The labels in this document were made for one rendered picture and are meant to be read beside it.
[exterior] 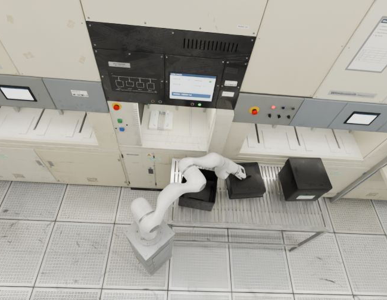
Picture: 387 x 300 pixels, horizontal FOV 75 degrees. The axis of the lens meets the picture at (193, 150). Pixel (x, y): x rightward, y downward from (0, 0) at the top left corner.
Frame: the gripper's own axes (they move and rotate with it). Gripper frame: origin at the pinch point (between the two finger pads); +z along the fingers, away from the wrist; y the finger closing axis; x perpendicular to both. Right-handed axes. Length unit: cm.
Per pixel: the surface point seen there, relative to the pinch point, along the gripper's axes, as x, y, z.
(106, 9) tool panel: -15, 35, -146
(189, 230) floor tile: 92, -15, 33
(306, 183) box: -38.8, -15.9, 20.9
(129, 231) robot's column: 75, -34, -58
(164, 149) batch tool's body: 48, 31, -44
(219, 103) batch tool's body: -21, 27, -59
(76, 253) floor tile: 171, -28, -46
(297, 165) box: -37.6, -0.3, 19.6
